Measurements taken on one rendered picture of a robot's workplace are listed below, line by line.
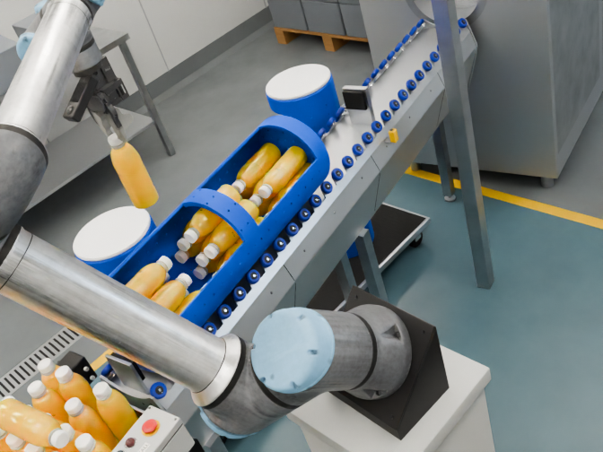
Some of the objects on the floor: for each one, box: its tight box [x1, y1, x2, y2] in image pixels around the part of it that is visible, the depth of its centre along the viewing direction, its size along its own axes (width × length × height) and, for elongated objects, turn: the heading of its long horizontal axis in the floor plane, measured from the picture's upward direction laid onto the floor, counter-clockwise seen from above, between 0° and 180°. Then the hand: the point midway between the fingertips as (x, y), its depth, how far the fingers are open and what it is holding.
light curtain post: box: [431, 0, 494, 289], centre depth 267 cm, size 6×6×170 cm
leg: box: [335, 253, 357, 302], centre depth 296 cm, size 6×6×63 cm
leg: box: [354, 228, 389, 302], centre depth 288 cm, size 6×6×63 cm
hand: (116, 138), depth 180 cm, fingers closed on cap, 4 cm apart
